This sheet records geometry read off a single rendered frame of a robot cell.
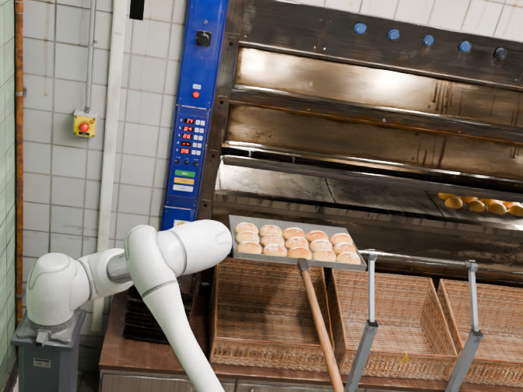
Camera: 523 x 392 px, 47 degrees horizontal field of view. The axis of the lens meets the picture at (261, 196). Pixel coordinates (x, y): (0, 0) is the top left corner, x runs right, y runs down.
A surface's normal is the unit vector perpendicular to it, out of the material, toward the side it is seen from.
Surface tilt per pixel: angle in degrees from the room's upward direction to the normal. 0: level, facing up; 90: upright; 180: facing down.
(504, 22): 90
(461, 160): 70
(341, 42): 90
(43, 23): 90
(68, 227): 90
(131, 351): 0
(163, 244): 29
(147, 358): 0
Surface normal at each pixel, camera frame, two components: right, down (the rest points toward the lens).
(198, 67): 0.09, 0.46
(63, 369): 0.71, 0.43
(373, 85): 0.14, 0.13
